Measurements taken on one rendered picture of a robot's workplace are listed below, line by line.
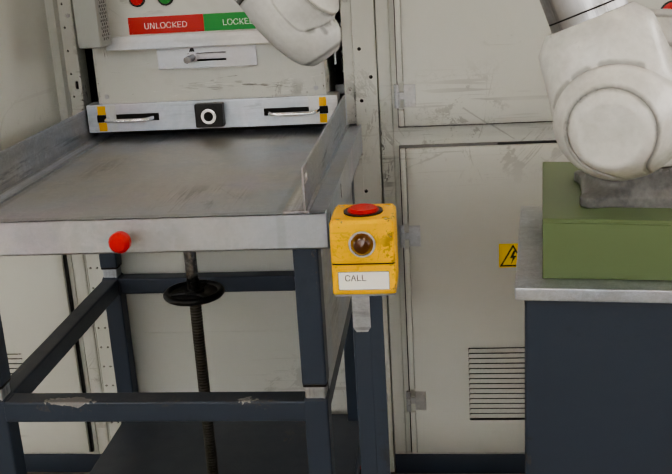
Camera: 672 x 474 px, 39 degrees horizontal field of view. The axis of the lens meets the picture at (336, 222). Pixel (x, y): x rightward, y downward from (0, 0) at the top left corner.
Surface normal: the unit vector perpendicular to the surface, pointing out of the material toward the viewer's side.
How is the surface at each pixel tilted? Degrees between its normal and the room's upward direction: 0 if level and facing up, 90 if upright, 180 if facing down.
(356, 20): 90
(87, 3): 90
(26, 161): 90
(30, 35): 90
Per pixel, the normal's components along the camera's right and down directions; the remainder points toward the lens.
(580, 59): -0.59, 0.08
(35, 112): 0.98, 0.00
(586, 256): -0.20, 0.29
